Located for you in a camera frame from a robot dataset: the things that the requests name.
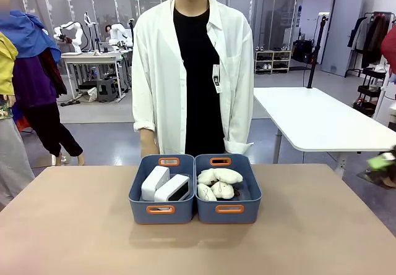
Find person in white shirt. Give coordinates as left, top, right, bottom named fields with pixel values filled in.
left=131, top=0, right=256, bottom=159

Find red garment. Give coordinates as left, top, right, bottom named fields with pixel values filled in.
left=380, top=25, right=396, bottom=75

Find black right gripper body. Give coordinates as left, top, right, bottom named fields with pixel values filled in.
left=371, top=145, right=396, bottom=180

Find white badge tag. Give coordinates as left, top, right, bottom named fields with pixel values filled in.
left=212, top=64, right=223, bottom=94

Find grey skirt mannequin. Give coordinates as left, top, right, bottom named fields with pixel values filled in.
left=0, top=95, right=35, bottom=208

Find purple garment with black trousers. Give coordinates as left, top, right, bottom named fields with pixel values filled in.
left=11, top=46, right=85, bottom=166

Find black trolley cart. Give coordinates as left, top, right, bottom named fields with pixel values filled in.
left=353, top=66, right=388, bottom=117

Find yellow hanging garment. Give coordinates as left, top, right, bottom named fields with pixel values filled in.
left=0, top=31, right=19, bottom=96

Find blue basket orange handles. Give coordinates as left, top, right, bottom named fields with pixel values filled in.
left=194, top=153, right=263, bottom=225
left=127, top=154, right=196, bottom=225

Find blue hanging garment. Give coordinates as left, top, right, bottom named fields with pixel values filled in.
left=0, top=9, right=62, bottom=63

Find white side table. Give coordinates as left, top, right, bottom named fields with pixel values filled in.
left=252, top=87, right=396, bottom=177

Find person's right forearm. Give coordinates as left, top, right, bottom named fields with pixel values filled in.
left=140, top=129, right=160, bottom=159

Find grey step stool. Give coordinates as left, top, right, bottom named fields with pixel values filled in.
left=97, top=78, right=118, bottom=102

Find black camera pole stand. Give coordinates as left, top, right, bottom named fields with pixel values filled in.
left=306, top=13, right=329, bottom=90

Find clothes rack with coats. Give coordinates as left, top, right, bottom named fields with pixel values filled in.
left=345, top=11, right=396, bottom=78

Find white digital clock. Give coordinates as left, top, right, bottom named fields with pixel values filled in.
left=140, top=165, right=171, bottom=202
left=153, top=173, right=191, bottom=203

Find white background work table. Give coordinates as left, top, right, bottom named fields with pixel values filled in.
left=60, top=50, right=127, bottom=103

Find wooden shoe rack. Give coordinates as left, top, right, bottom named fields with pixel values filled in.
left=254, top=49, right=292, bottom=75

